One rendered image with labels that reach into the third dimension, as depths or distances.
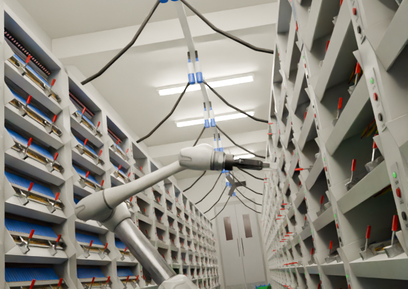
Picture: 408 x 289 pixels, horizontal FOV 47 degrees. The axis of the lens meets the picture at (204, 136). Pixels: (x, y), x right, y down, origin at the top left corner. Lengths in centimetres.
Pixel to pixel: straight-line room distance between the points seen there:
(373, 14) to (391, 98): 18
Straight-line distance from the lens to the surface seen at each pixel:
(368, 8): 102
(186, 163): 212
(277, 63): 291
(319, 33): 173
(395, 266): 111
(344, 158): 163
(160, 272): 229
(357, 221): 160
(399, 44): 88
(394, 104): 95
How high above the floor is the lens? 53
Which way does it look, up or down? 16 degrees up
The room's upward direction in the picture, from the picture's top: 7 degrees counter-clockwise
